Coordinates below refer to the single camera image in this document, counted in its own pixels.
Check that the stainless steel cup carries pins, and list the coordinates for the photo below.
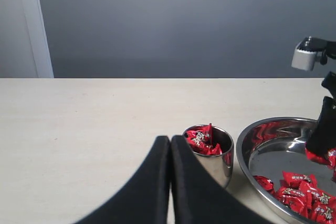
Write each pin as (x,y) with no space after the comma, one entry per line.
(220,167)

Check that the red candy atop cup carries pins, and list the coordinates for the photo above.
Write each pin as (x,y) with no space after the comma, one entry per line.
(201,140)

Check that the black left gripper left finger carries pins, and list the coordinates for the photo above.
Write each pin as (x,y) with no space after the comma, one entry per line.
(145,197)

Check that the stainless steel bowl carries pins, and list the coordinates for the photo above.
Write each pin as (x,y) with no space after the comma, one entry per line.
(272,146)

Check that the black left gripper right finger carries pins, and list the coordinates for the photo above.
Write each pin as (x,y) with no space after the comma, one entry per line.
(197,197)

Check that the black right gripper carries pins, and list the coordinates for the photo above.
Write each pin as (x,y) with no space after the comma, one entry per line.
(322,138)

